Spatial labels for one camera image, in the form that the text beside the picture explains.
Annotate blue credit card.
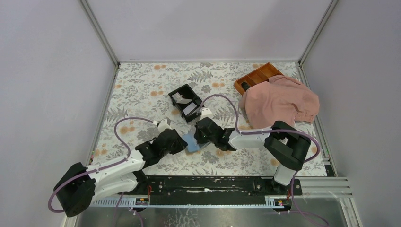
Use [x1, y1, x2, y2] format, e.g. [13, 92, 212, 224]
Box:
[182, 133, 210, 153]

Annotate black card holder box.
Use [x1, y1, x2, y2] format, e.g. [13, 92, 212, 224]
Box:
[168, 84, 202, 123]

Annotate stack of cards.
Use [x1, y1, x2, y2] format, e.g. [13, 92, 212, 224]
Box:
[172, 92, 197, 116]

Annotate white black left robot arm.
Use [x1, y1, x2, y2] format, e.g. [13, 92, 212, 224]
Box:
[48, 129, 188, 217]

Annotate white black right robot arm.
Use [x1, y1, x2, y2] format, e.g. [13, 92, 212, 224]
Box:
[194, 117, 312, 195]

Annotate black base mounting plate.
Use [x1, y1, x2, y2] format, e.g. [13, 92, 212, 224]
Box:
[128, 175, 290, 199]

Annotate floral table mat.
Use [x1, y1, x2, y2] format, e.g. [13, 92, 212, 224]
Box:
[91, 61, 328, 177]

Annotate orange compartment tray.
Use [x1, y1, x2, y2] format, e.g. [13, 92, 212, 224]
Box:
[234, 63, 282, 95]

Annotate pink cloth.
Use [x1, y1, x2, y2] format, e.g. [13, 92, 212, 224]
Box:
[239, 75, 320, 129]

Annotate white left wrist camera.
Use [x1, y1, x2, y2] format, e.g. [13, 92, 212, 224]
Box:
[153, 118, 172, 133]

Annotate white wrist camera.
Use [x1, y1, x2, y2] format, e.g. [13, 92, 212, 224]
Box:
[153, 118, 172, 133]
[200, 107, 213, 120]

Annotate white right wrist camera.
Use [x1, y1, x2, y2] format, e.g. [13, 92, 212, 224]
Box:
[200, 107, 213, 120]

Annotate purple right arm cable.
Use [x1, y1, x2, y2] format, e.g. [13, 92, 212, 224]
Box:
[197, 94, 330, 227]

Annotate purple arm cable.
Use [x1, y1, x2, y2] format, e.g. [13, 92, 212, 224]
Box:
[197, 94, 330, 227]
[47, 117, 160, 227]

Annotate white slotted cable duct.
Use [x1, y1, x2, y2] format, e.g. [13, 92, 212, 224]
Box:
[90, 196, 292, 209]

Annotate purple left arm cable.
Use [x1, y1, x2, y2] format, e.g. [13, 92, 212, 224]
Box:
[47, 117, 160, 227]

